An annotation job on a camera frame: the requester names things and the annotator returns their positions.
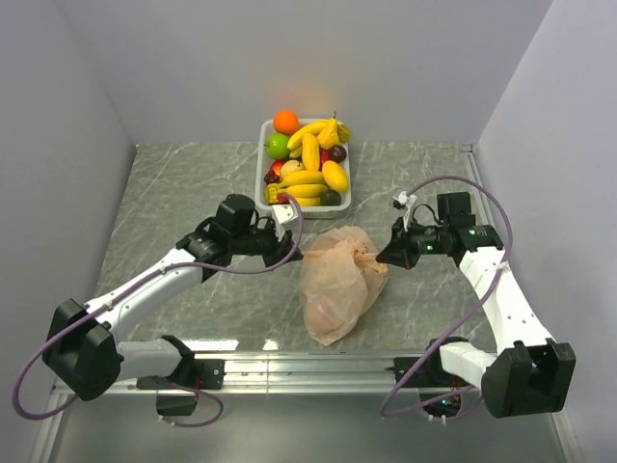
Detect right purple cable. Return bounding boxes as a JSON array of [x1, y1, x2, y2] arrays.
[[379, 175, 513, 419]]

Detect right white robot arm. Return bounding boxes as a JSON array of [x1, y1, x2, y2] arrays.
[[376, 192, 576, 418]]

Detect fake green apple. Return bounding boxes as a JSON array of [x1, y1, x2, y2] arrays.
[[264, 132, 290, 160]]

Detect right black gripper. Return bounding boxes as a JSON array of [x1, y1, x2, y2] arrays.
[[378, 214, 450, 270]]

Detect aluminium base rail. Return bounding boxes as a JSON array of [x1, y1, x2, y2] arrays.
[[47, 350, 560, 396]]

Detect fake dark cherries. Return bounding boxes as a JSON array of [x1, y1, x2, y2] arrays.
[[264, 160, 284, 185]]

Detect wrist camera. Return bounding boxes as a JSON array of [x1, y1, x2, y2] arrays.
[[271, 196, 299, 241], [392, 191, 417, 232]]

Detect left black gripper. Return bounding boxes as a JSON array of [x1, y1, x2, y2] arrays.
[[230, 218, 303, 270]]

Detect white plastic fruit tray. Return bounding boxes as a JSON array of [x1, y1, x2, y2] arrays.
[[254, 120, 352, 219]]

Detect fake yellow corn cob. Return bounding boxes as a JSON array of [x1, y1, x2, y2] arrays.
[[302, 133, 320, 172]]

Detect fake dark green avocado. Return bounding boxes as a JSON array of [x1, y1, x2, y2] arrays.
[[320, 190, 342, 207]]

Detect fake yellow pear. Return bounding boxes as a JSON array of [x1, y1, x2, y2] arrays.
[[317, 113, 351, 150]]

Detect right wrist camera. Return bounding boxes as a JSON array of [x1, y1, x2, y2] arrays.
[[392, 191, 417, 232]]

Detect fake yellow mango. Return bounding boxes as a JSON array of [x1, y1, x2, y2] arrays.
[[322, 160, 349, 194]]

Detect fake orange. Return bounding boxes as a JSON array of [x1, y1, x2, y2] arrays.
[[273, 110, 301, 137]]

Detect fake small banana bunch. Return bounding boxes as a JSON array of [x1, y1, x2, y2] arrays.
[[264, 171, 328, 206]]

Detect fake dark plum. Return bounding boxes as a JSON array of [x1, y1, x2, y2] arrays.
[[329, 145, 347, 164]]

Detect translucent orange plastic bag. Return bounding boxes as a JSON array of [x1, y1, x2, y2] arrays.
[[300, 226, 389, 346]]

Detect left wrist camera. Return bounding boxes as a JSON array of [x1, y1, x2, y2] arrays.
[[271, 196, 299, 241]]

